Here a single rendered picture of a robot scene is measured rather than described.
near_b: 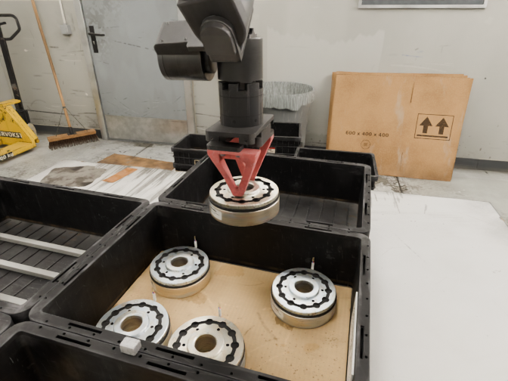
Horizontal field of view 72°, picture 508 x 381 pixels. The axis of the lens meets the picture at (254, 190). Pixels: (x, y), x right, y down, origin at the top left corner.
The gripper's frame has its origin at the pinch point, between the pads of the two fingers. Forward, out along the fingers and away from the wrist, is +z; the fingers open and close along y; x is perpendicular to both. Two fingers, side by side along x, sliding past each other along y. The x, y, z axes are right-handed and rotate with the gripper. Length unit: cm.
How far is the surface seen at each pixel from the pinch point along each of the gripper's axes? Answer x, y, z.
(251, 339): 3.7, 9.3, 20.3
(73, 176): -83, -49, 29
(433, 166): 76, -253, 88
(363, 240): 17.9, -5.6, 10.3
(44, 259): -39.8, 3.5, 19.4
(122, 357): -5.8, 23.4, 10.4
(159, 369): -1.4, 23.6, 10.5
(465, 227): 47, -55, 33
